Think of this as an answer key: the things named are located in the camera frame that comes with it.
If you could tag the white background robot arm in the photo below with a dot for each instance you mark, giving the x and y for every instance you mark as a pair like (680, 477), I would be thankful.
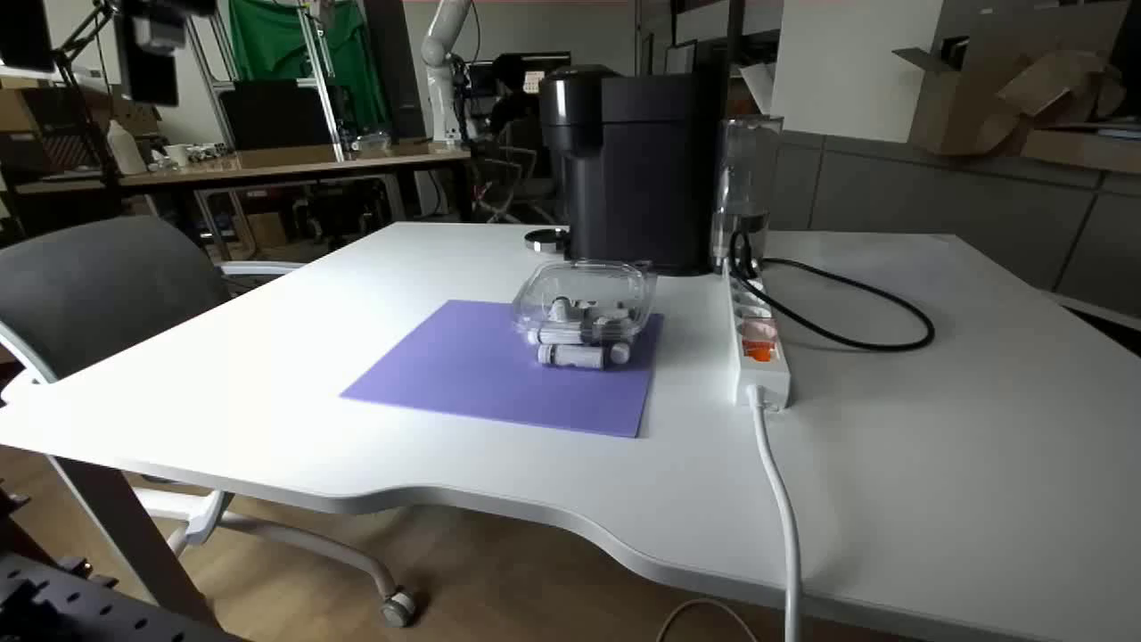
(445, 74)

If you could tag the clear plastic bowl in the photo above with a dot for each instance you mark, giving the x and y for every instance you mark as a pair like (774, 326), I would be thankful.
(587, 339)

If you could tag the plain white-label bottle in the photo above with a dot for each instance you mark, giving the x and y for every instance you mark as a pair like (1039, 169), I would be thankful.
(557, 337)

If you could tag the blue-band label bottle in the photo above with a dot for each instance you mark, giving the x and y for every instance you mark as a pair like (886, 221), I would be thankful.
(574, 353)

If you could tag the silver round disc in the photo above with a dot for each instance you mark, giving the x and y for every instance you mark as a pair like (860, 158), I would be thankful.
(546, 242)

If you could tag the purple rectangular mat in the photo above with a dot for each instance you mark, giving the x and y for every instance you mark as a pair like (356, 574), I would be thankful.
(475, 369)

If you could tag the black coffee machine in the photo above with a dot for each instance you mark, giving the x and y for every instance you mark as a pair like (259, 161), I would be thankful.
(636, 165)

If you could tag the white power strip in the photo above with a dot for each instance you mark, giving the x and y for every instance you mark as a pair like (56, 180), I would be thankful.
(761, 357)

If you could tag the clear water tank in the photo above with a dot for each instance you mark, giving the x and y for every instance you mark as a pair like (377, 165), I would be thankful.
(751, 180)

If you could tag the wooden background desk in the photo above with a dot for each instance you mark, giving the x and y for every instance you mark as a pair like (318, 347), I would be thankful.
(274, 161)

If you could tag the black monitor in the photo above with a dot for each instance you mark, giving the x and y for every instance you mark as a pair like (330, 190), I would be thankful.
(276, 117)

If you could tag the grey cabinet row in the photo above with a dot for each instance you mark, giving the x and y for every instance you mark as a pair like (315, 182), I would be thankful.
(949, 201)

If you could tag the green cloth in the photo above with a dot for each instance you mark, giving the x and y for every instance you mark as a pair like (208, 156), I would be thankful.
(281, 49)

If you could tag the grey office chair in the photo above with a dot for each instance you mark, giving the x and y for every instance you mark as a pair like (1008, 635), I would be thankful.
(108, 286)

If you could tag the brown cardboard box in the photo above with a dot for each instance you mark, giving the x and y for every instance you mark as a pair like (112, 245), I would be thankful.
(1012, 95)

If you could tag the black perforated board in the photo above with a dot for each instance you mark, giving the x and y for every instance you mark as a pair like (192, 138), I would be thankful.
(74, 607)

